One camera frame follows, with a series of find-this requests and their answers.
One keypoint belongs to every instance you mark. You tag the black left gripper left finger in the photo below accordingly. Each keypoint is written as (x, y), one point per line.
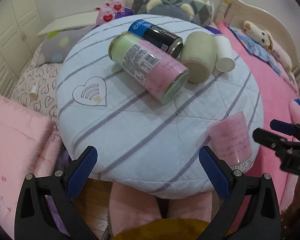
(33, 218)

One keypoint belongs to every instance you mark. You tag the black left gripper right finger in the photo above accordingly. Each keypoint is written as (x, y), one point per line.
(261, 219)

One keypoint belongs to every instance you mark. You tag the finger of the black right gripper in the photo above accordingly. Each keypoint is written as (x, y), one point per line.
(287, 151)
(286, 128)

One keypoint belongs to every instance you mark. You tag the pink translucent plastic cup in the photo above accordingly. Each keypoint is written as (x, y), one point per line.
(230, 139)

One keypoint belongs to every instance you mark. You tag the small white paper cup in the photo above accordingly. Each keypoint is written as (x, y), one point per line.
(33, 94)

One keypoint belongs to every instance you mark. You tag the beige felt cup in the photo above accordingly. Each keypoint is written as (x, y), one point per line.
(199, 56)

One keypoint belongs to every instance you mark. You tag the bright pink blanket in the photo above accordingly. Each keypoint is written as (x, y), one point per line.
(278, 100)

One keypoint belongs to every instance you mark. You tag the pink folded quilt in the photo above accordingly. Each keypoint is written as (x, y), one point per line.
(29, 143)

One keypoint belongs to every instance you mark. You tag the yellow wooden stool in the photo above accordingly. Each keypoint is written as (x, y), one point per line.
(166, 229)

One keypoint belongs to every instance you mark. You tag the blue cartoon pillow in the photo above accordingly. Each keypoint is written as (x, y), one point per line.
(255, 49)

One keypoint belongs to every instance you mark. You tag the white plush dog toy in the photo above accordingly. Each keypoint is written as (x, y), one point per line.
(261, 37)

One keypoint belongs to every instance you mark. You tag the round light blue striped cushion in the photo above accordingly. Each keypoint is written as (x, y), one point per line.
(140, 142)

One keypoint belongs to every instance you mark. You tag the white heart pattern bedsheet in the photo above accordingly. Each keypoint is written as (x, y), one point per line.
(44, 77)

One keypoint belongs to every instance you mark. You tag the cream white headboard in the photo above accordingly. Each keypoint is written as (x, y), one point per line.
(282, 19)

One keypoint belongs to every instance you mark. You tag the green can with pink label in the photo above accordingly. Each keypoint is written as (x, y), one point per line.
(157, 72)

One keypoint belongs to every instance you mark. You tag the black blue CoolTowel can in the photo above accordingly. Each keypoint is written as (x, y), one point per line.
(167, 41)

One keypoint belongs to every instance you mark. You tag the grey flower pattern pillow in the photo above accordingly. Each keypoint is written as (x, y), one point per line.
(58, 44)

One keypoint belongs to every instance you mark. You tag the white wardrobe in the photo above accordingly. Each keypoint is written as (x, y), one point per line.
(19, 25)

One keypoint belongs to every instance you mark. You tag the grey bear plush toy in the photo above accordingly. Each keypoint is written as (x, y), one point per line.
(183, 11)

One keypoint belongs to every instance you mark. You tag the large pink bunny toy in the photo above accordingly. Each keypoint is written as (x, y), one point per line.
(105, 14)

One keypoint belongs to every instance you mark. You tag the purple plush blanket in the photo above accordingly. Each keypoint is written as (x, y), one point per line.
(128, 12)

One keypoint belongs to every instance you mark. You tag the small pink bunny toy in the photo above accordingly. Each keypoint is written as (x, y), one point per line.
(118, 6)

